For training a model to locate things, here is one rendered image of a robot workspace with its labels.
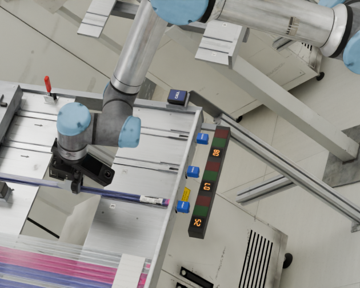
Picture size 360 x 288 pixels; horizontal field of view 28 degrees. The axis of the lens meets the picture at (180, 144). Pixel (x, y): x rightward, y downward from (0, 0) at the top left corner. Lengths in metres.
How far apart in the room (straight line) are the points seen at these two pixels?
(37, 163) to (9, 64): 2.15
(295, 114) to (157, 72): 0.94
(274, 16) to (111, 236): 0.72
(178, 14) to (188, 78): 1.74
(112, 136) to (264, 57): 1.42
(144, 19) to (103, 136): 0.28
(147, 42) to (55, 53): 2.68
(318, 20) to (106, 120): 0.53
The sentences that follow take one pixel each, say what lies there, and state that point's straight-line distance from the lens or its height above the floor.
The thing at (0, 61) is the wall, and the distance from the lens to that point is 4.13.
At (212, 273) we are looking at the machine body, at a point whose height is 0.34.
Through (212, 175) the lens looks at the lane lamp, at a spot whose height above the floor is 0.65.
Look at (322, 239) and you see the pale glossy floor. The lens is 2.54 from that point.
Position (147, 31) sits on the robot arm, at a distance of 1.65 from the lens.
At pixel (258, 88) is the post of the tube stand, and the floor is 0.48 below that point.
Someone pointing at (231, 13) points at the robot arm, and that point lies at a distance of 1.48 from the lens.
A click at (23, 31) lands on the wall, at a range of 4.28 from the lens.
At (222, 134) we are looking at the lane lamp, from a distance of 2.00.
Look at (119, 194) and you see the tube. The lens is 1.90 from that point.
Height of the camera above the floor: 1.52
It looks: 23 degrees down
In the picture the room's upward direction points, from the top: 57 degrees counter-clockwise
